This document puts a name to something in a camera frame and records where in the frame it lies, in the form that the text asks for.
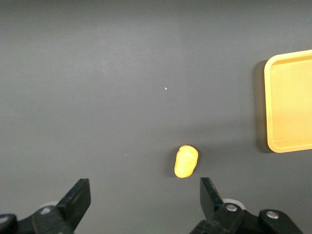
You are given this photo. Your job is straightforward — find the yellow potato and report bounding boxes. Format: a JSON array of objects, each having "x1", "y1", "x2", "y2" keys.
[{"x1": 174, "y1": 145, "x2": 198, "y2": 178}]

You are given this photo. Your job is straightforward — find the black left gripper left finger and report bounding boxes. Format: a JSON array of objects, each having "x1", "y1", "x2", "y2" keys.
[{"x1": 31, "y1": 178, "x2": 92, "y2": 234}]

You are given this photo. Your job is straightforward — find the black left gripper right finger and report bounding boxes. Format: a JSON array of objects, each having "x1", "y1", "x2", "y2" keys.
[{"x1": 190, "y1": 177, "x2": 244, "y2": 234}]

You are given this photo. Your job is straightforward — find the yellow rectangular plastic tray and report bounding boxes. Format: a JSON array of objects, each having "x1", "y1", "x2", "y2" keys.
[{"x1": 264, "y1": 49, "x2": 312, "y2": 154}]

